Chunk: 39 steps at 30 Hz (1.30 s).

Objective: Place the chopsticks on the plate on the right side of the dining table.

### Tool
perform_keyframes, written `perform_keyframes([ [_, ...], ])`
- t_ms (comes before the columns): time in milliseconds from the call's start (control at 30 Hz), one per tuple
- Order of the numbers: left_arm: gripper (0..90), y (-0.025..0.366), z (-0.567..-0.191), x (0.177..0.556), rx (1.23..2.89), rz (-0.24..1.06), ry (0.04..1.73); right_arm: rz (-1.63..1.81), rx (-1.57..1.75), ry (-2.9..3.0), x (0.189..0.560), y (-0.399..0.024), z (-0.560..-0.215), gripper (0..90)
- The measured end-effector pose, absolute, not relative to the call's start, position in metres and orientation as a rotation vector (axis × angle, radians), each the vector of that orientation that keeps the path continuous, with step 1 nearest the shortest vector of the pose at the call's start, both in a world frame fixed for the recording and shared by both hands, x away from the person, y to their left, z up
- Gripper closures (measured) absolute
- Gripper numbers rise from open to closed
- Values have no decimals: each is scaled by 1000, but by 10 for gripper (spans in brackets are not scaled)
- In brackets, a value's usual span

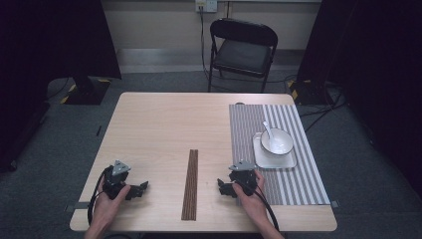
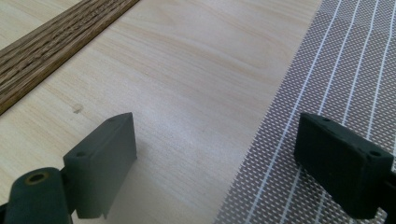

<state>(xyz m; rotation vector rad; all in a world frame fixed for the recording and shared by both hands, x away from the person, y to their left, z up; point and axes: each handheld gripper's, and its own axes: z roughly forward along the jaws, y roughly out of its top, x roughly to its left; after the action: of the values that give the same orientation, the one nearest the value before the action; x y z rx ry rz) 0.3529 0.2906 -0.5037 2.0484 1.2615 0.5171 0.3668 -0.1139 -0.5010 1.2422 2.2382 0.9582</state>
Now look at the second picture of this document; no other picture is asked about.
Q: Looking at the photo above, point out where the brown white striped woven placemat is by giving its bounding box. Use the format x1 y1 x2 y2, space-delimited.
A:
213 0 396 224

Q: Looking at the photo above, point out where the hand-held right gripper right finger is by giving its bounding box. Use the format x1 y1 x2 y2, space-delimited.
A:
293 112 395 220

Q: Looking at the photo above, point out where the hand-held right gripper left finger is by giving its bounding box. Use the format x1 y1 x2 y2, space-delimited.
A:
63 112 138 219

